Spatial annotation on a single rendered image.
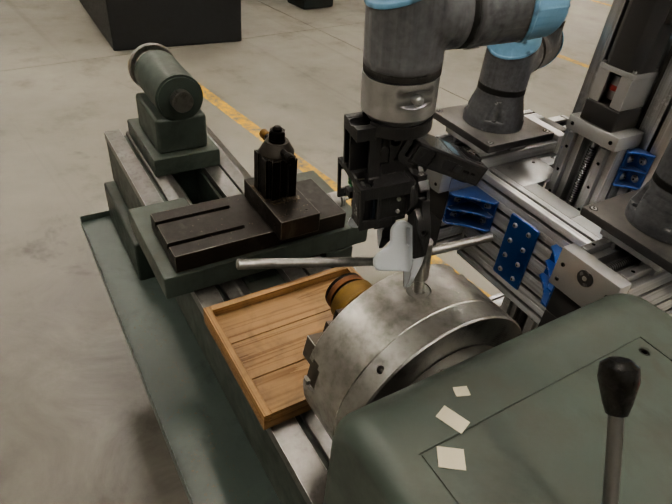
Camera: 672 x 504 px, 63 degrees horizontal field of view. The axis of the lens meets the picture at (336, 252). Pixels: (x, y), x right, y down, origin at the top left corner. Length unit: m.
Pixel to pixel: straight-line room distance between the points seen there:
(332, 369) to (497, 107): 0.87
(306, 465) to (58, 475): 1.24
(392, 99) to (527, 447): 0.36
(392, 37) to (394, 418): 0.36
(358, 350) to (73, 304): 2.03
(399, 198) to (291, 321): 0.64
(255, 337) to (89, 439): 1.12
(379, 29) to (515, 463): 0.42
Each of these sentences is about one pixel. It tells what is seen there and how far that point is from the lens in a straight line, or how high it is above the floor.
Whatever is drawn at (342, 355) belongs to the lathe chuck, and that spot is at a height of 1.17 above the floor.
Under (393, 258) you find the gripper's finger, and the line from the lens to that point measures 0.63.
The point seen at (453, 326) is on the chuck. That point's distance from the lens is 0.71.
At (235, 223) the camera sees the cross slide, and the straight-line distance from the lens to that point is 1.30.
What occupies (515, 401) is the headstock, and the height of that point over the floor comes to 1.26.
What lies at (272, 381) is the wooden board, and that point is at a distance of 1.07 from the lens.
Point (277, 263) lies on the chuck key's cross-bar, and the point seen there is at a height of 1.32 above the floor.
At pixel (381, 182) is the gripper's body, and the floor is 1.43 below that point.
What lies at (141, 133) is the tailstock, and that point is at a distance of 1.84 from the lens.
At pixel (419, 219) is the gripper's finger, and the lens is 0.60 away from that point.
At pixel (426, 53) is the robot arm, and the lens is 0.52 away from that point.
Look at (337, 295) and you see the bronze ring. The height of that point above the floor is 1.11.
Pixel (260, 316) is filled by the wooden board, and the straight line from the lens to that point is 1.19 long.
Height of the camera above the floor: 1.72
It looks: 37 degrees down
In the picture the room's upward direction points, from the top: 6 degrees clockwise
